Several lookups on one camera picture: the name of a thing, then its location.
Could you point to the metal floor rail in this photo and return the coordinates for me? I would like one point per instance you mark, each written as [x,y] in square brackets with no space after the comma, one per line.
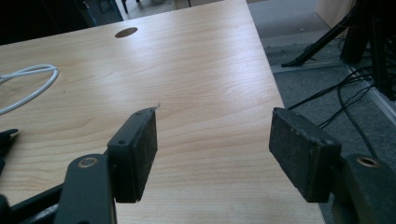
[381,99]
[308,67]

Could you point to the light wooden cabinet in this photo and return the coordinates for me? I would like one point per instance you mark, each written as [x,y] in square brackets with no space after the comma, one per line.
[333,11]

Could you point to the black metal stand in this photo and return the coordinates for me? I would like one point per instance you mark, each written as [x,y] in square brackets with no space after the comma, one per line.
[323,39]

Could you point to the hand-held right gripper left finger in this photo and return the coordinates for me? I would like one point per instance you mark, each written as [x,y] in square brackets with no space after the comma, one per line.
[132,158]

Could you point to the black cabinet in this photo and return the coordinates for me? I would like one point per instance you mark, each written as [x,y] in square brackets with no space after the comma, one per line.
[102,12]

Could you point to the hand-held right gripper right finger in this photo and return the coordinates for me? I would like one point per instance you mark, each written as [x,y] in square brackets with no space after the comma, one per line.
[299,149]

